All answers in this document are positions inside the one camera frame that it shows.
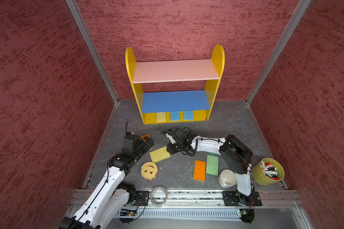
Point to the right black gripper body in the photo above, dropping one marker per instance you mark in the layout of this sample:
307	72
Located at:
176	147

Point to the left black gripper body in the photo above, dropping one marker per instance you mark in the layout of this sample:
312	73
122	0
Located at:
142	148

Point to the orange sponge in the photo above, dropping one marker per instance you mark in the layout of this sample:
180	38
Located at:
199	170
145	136

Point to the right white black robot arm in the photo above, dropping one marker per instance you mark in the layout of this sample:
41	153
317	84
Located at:
236	155

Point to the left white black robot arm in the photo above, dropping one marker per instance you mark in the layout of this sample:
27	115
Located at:
112	193

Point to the blue lower shelf board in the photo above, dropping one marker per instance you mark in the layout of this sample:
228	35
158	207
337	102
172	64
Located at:
157	102

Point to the yellow shelf unit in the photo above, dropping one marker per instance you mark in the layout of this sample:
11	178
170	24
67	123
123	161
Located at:
211	89

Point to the pink upper shelf board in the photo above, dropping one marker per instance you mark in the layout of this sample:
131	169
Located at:
177	71

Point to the yellow smiley face sponge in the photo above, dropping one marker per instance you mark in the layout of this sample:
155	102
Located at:
149	171

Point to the light green sponge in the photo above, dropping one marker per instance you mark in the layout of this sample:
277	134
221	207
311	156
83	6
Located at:
212	165

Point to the clear tape roll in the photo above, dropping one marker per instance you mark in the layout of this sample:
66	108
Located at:
158	196

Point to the white ceramic mug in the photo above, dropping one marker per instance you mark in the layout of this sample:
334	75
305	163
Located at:
227	179

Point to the yellow cup with pens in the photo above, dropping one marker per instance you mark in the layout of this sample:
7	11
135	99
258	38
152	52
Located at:
268	171

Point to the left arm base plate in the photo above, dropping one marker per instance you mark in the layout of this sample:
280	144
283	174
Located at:
142	198

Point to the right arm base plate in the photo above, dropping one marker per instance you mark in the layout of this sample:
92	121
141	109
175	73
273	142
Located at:
236	199

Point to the aluminium rail front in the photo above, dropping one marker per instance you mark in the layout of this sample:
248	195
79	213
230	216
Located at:
210	198

